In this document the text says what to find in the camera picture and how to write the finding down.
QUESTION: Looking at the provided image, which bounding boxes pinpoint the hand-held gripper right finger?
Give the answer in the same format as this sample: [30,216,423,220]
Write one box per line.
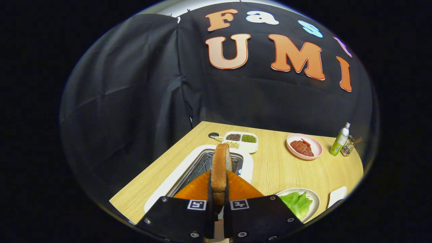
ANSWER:
[223,170,304,243]

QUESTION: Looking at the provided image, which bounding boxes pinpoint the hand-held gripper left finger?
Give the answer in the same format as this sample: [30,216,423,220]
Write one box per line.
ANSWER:
[137,170,216,243]

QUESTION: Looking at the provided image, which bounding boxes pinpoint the green lettuce leaf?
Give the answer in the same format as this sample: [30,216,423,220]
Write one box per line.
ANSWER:
[279,191,313,220]

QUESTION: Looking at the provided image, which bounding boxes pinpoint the toasted bread slice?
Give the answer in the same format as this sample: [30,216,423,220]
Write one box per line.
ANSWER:
[211,143,233,206]

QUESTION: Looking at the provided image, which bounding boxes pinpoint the white toaster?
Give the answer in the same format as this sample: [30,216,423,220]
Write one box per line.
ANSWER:
[144,145,254,214]

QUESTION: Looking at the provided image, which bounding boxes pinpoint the large white round plate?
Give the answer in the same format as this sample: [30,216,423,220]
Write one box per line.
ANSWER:
[275,188,321,224]

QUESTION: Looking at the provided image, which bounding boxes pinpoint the white divided dish of beans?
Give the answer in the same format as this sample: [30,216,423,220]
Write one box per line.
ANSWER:
[223,131,259,154]

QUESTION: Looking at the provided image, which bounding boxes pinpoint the small white square plate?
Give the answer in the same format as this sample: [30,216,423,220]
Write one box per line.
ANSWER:
[327,186,347,209]

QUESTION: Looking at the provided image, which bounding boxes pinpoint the brown meat slice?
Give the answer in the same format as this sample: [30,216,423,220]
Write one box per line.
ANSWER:
[290,140,314,157]

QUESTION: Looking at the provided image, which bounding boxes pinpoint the pink plate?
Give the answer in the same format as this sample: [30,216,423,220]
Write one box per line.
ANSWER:
[286,133,323,160]

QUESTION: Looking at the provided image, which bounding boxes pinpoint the silver bottle with green label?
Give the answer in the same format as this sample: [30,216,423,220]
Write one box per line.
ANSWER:
[329,122,351,156]

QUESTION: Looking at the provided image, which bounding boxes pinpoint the black backdrop cloth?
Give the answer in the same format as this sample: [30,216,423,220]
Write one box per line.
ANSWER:
[59,2,375,210]

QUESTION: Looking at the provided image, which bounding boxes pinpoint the wire cutlery basket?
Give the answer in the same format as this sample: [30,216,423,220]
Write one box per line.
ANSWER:
[341,136,355,156]

